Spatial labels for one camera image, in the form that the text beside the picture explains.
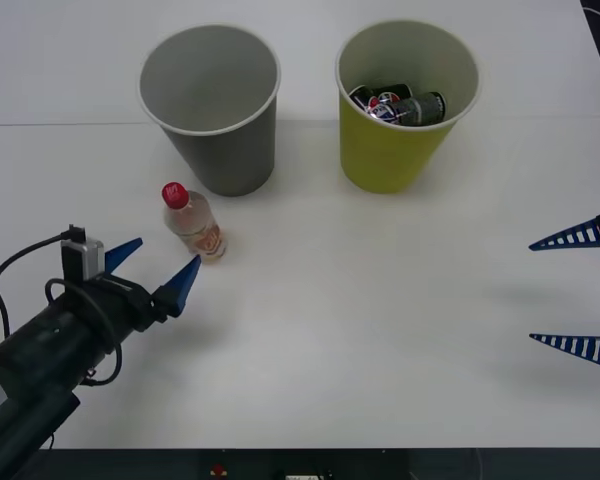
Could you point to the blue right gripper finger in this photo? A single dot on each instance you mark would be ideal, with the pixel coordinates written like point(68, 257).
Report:
point(592, 232)
point(592, 347)

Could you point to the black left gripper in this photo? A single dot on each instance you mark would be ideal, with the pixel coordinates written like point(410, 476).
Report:
point(125, 302)

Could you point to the clear bottle with red cap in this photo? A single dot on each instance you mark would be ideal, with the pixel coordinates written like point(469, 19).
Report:
point(200, 230)

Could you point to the grey plastic bin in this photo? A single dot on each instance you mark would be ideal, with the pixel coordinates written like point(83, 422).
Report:
point(230, 160)

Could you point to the red button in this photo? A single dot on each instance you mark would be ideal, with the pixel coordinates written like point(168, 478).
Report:
point(218, 470)

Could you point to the dark grey-green can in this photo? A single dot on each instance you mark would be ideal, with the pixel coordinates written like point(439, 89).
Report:
point(422, 107)

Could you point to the yellow-green plastic bin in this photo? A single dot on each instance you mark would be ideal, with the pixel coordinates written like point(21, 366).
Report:
point(380, 160)

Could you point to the black can with round emblem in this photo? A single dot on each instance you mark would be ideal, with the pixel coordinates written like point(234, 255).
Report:
point(397, 91)

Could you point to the blue can with white print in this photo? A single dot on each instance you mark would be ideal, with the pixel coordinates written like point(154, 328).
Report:
point(382, 111)

